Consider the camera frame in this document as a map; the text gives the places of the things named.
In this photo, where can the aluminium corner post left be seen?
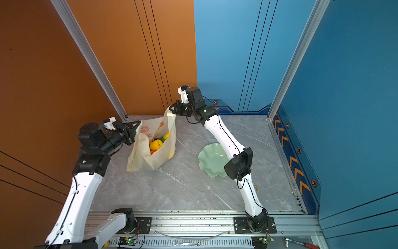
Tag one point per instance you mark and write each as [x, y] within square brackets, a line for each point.
[72, 25]

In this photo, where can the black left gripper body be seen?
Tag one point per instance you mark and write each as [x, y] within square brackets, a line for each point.
[121, 135]

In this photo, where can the aluminium corner post right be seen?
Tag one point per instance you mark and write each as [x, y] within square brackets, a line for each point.
[301, 48]

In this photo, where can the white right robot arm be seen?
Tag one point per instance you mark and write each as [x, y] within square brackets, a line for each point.
[238, 168]

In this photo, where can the green circuit board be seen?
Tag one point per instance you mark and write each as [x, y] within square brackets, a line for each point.
[128, 241]

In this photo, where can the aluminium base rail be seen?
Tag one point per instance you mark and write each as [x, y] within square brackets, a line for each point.
[212, 229]

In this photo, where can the yellow ridged starfruit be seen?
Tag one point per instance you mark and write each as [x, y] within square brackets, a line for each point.
[156, 145]

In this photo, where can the aluminium corner post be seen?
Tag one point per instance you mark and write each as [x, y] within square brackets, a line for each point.
[301, 48]
[72, 25]

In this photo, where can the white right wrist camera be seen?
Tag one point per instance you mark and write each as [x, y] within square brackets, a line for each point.
[183, 94]

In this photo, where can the red handled tool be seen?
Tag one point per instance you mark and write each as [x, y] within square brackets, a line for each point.
[287, 242]

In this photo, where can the cream plastic bag orange print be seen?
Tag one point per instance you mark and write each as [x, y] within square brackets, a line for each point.
[140, 158]

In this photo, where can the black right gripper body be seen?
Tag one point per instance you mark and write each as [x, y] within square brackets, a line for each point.
[186, 109]

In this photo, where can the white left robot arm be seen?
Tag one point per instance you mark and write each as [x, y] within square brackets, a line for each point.
[98, 144]

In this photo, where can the green orange papaya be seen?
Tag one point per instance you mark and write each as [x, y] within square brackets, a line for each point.
[165, 137]

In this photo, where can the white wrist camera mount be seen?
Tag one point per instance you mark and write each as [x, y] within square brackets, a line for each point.
[109, 123]

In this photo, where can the light green fruit plate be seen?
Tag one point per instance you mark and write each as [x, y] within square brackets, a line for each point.
[212, 160]

